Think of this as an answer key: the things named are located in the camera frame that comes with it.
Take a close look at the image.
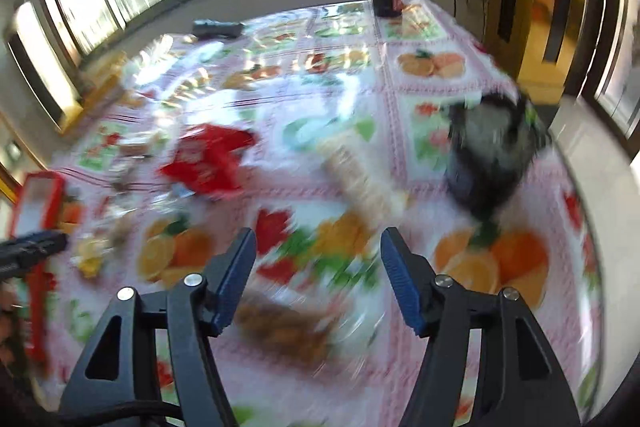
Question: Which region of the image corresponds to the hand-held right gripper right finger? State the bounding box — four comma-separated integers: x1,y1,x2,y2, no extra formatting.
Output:
380,228,583,427

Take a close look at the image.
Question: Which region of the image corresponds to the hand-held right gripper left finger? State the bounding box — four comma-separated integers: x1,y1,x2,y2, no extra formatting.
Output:
57,227,258,427

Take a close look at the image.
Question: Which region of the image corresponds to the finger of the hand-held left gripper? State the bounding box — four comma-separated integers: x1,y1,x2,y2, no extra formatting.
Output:
0,229,69,280

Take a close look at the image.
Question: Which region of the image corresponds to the red plastic tray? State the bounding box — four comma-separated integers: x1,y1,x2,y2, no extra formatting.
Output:
9,171,68,365

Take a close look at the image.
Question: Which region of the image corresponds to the yellow snack packet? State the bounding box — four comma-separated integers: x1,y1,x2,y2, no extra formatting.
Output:
75,234,118,280

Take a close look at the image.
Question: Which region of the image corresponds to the clear bread packet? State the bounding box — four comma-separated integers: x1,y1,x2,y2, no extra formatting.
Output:
234,289,346,370

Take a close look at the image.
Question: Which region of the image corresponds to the white wafer packet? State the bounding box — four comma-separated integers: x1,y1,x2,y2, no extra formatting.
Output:
317,131,408,220

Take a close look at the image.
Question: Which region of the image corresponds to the red snack packet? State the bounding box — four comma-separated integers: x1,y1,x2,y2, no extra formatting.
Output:
159,123,258,202

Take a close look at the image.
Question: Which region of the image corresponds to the black electric motor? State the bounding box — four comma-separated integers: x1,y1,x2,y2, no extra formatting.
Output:
444,91,553,225

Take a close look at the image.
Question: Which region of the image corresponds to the yellow cardboard tray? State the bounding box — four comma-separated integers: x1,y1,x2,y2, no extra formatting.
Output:
57,51,128,135

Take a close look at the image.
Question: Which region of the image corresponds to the fruit print tablecloth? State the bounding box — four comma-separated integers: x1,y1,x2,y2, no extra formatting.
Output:
10,0,608,427

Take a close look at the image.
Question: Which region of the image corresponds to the black flashlight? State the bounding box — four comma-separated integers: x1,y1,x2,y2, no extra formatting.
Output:
192,20,245,40

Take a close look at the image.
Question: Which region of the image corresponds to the golden framed door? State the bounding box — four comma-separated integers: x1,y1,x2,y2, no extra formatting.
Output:
495,0,640,148

